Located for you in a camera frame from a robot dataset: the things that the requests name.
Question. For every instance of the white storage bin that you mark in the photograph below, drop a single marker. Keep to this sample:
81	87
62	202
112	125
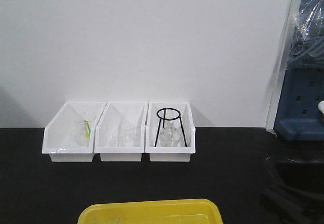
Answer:
170	154
59	142
113	115

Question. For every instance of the left white storage bin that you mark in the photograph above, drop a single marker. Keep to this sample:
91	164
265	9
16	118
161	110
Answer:
59	142

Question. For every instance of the clear plastic bag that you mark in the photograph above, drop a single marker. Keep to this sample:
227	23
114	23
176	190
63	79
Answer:
307	45

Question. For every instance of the yellow plastic tray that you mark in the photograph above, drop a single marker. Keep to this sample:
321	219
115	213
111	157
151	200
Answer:
161	211

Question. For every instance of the clear glass flask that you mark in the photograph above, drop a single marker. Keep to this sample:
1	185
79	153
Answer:
169	136

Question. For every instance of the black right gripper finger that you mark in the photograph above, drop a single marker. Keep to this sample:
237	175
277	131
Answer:
288	206

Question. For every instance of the white lab water faucet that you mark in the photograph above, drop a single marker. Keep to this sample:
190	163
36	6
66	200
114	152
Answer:
321	106

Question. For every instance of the middle white storage bin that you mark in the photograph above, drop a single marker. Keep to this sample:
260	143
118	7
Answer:
113	115

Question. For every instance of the yellow green plastic tweezers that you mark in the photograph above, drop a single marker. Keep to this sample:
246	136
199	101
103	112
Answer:
87	129

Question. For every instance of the right white storage bin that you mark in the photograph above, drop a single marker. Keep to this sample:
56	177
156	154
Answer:
170	154

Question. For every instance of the black metal tripod stand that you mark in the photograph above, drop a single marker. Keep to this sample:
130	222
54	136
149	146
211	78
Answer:
170	114

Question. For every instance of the blue pegboard drying rack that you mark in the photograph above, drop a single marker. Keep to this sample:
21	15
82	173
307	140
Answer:
298	117

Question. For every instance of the black lab sink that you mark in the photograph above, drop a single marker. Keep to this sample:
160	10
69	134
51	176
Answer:
282	168

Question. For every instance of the clear glass beaker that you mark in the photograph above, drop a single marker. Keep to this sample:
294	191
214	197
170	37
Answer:
125	136

